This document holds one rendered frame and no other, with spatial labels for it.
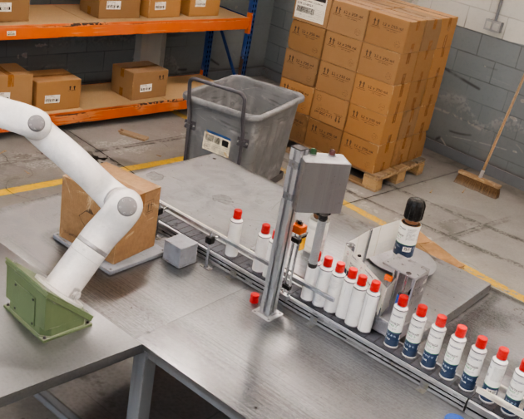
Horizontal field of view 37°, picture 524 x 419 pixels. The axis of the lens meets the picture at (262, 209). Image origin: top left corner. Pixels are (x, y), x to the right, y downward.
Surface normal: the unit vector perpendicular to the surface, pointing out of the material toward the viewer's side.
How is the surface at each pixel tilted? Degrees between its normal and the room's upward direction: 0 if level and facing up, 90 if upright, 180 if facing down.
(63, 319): 90
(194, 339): 0
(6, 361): 0
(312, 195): 90
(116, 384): 1
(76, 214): 90
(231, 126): 93
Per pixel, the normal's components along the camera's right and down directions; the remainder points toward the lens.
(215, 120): -0.46, 0.36
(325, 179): 0.25, 0.45
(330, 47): -0.65, 0.22
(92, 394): 0.17, -0.90
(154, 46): 0.69, 0.41
